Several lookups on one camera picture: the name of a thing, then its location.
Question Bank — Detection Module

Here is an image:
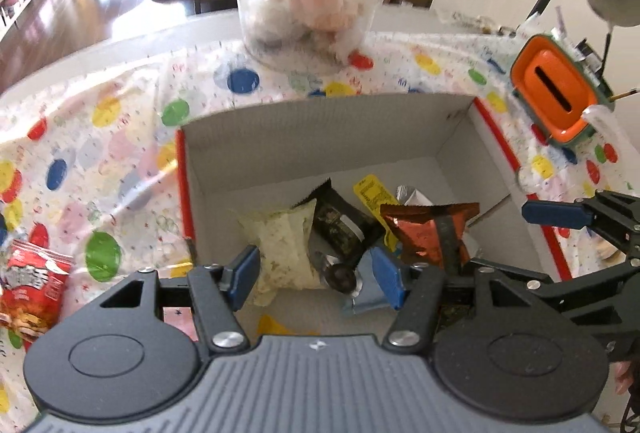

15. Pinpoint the grey blue snack packet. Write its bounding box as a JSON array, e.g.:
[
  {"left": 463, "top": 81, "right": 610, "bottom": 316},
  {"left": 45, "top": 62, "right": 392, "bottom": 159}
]
[{"left": 341, "top": 250, "right": 390, "bottom": 317}]

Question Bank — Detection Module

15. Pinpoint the pale yellow snack packet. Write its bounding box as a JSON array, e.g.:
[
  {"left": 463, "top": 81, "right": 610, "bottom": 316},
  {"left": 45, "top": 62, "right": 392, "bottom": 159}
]
[{"left": 234, "top": 199, "right": 324, "bottom": 307}]

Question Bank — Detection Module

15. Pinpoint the yellow gold candy packet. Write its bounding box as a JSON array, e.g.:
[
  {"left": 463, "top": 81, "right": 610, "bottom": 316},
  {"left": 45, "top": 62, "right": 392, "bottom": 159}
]
[{"left": 312, "top": 251, "right": 362, "bottom": 297}]

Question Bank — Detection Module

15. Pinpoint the dark red chips bag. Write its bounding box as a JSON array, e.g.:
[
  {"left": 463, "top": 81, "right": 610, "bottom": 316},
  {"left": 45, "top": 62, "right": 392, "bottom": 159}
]
[{"left": 380, "top": 202, "right": 480, "bottom": 275}]

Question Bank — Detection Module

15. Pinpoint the dark brown snack packet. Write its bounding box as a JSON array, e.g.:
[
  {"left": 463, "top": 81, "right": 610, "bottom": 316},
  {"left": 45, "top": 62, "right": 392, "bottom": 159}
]
[{"left": 295, "top": 179, "right": 385, "bottom": 268}]

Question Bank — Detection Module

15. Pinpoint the silver foil snack packet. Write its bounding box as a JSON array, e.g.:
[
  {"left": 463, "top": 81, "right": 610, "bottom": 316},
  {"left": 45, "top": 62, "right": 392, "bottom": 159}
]
[{"left": 396, "top": 185, "right": 433, "bottom": 207}]

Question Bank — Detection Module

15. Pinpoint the yellow cartoon snack packet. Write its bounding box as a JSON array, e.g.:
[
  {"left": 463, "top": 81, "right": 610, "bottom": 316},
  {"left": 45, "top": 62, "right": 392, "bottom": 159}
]
[{"left": 352, "top": 174, "right": 399, "bottom": 252}]

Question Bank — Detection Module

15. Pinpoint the person's right hand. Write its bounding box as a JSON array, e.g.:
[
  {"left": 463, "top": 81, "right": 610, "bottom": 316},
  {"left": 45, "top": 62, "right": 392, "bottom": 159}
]
[{"left": 614, "top": 361, "right": 634, "bottom": 395}]

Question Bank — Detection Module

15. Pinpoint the red white cardboard box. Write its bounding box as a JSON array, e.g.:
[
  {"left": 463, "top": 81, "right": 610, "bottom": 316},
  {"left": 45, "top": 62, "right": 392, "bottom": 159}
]
[{"left": 174, "top": 93, "right": 574, "bottom": 344}]

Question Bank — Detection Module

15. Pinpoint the orange green tissue holder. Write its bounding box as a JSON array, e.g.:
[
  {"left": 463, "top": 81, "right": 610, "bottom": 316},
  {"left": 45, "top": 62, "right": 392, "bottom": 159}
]
[{"left": 510, "top": 34, "right": 615, "bottom": 148}]

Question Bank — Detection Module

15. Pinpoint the colourful balloon tablecloth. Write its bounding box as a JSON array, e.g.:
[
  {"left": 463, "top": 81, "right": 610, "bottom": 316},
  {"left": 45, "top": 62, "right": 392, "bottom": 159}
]
[{"left": 0, "top": 30, "right": 640, "bottom": 433}]

